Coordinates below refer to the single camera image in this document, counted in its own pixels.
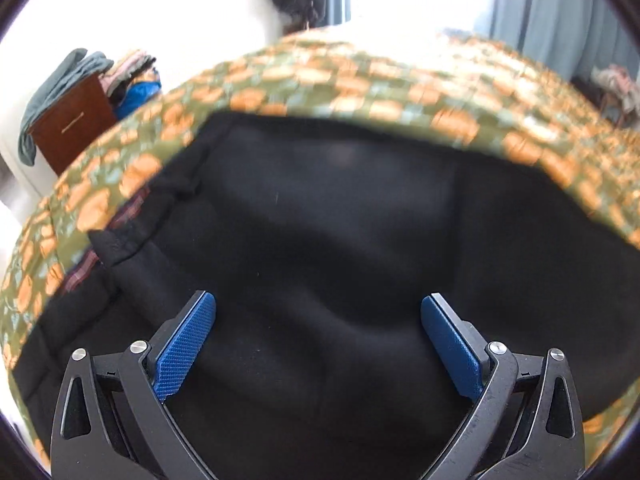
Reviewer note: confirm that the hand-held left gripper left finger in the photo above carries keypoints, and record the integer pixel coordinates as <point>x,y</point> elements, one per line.
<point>185,340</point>

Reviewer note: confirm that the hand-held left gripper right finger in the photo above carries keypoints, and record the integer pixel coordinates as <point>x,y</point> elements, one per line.
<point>450,345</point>

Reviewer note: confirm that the black pants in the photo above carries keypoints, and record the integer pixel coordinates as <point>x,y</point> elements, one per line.
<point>320,220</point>

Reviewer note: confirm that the brown wooden cabinet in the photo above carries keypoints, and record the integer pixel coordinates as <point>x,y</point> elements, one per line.
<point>75,125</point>

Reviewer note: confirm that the blue cloth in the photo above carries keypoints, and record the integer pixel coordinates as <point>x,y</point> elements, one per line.
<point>137,95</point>

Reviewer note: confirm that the pile of folded clothes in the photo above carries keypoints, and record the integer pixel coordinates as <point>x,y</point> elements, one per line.
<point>132,65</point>

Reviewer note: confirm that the green orange printed blanket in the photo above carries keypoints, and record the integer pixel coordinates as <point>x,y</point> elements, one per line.
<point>350,75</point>

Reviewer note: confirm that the teal cloth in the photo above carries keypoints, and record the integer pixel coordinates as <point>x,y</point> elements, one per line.
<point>65,75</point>

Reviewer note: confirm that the pale crumpled clothes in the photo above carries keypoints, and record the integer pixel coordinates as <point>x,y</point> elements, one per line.
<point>617,80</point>

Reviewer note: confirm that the light blue curtain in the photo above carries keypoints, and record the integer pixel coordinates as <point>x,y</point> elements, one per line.
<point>550,10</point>

